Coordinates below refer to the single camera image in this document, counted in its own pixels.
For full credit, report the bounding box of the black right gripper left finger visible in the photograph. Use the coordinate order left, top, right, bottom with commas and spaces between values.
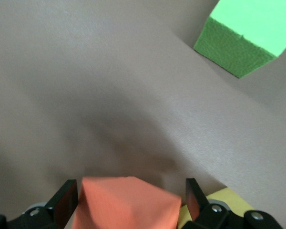
0, 178, 79, 229

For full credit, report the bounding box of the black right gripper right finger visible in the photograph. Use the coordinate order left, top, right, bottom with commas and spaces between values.
181, 177, 284, 229

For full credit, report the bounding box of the orange foam cube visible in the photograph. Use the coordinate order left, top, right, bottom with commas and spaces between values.
72, 176, 183, 229

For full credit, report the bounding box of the yellow foam cube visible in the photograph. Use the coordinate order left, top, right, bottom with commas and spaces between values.
176, 187, 256, 229

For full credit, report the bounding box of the green foam cube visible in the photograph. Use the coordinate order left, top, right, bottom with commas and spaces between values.
193, 0, 286, 79

